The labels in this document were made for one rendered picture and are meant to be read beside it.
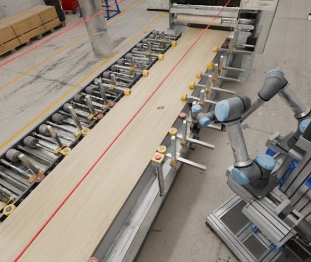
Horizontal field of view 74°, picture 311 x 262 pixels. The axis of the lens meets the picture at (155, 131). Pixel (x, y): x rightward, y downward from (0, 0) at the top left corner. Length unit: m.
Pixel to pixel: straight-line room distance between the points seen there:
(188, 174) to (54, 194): 1.63
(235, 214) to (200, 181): 0.62
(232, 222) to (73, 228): 1.48
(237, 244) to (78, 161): 1.63
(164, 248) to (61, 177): 1.27
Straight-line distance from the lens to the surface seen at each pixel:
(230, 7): 4.04
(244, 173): 1.38
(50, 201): 1.88
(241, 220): 2.40
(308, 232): 1.66
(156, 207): 1.82
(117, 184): 1.74
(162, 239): 2.47
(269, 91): 1.63
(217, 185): 2.76
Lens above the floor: 2.37
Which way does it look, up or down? 46 degrees down
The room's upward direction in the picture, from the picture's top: 6 degrees counter-clockwise
